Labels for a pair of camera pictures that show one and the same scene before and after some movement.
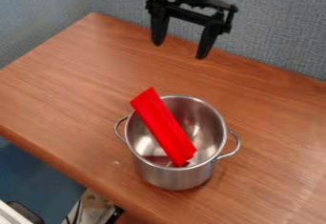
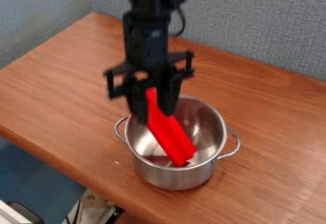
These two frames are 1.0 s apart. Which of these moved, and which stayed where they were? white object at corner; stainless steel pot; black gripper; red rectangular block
Moved: black gripper
Stayed: white object at corner; stainless steel pot; red rectangular block
